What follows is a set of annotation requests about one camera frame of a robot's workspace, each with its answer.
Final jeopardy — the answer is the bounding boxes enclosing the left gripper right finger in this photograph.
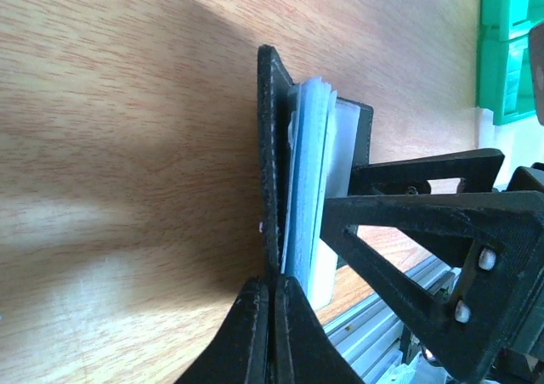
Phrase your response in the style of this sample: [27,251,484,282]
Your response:
[267,275,362,383]

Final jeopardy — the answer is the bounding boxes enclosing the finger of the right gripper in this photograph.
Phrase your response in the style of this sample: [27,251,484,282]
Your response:
[320,191,543,380]
[350,148,505,195]

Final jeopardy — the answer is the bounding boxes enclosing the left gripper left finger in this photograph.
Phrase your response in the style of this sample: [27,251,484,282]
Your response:
[177,278,269,383]

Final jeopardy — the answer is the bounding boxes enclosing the black leather card holder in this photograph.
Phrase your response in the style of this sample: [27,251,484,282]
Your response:
[257,43,375,277]

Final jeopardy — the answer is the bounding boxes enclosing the aluminium front rail frame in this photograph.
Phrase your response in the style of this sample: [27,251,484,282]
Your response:
[324,257,460,381]

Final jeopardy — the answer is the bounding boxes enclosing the clear plastic bin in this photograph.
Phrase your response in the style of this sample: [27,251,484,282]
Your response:
[476,108,543,187]

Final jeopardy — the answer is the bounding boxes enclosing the green plastic sorting tray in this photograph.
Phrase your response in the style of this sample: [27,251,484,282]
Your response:
[476,0,543,126]

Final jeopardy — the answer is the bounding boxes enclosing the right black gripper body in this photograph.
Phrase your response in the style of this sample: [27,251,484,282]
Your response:
[487,165,543,383]

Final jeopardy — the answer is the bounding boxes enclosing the blue card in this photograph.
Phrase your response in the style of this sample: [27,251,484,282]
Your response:
[281,76,337,294]

